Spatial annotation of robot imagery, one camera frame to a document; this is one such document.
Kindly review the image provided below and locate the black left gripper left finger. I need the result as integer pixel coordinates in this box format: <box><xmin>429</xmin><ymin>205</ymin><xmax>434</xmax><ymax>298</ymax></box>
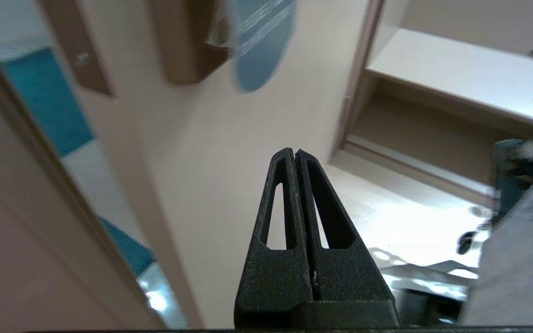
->
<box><xmin>234</xmin><ymin>148</ymin><xmax>314</xmax><ymax>329</ymax></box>

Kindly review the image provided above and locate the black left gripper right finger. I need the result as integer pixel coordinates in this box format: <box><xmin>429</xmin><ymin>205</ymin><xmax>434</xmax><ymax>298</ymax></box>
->
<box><xmin>296</xmin><ymin>149</ymin><xmax>399</xmax><ymax>328</ymax></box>

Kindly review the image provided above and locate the blue do-not-disturb door hanger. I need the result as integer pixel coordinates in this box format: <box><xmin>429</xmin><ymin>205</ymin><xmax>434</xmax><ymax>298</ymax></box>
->
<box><xmin>229</xmin><ymin>0</ymin><xmax>297</xmax><ymax>93</ymax></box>

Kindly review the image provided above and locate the cream white door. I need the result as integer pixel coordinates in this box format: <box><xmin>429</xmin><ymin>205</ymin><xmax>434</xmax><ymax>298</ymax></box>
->
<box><xmin>70</xmin><ymin>0</ymin><xmax>373</xmax><ymax>330</ymax></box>

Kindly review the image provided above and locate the brown metal lock plate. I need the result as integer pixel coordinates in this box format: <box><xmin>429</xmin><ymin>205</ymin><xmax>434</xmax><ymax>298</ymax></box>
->
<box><xmin>149</xmin><ymin>0</ymin><xmax>230</xmax><ymax>85</ymax></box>

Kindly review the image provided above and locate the beige open shelf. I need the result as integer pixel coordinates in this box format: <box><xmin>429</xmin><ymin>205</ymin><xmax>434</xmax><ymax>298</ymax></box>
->
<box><xmin>345</xmin><ymin>28</ymin><xmax>533</xmax><ymax>204</ymax></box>

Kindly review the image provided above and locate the black robot torso frame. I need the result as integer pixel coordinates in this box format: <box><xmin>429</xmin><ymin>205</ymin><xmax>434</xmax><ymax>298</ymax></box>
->
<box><xmin>493</xmin><ymin>106</ymin><xmax>533</xmax><ymax>222</ymax></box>

